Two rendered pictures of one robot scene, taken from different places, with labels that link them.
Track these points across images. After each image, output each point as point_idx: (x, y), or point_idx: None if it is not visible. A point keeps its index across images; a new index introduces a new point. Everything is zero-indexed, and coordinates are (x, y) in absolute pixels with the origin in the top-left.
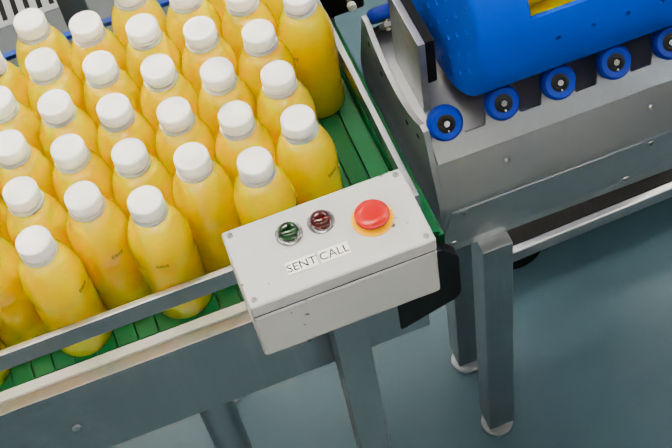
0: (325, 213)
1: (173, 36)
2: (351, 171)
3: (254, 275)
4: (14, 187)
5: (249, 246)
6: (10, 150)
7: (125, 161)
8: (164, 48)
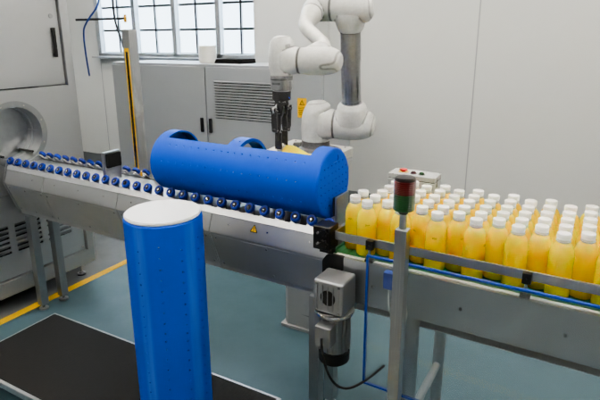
0: (412, 170)
1: None
2: None
3: (435, 174)
4: (475, 195)
5: (431, 176)
6: (470, 199)
7: (442, 189)
8: None
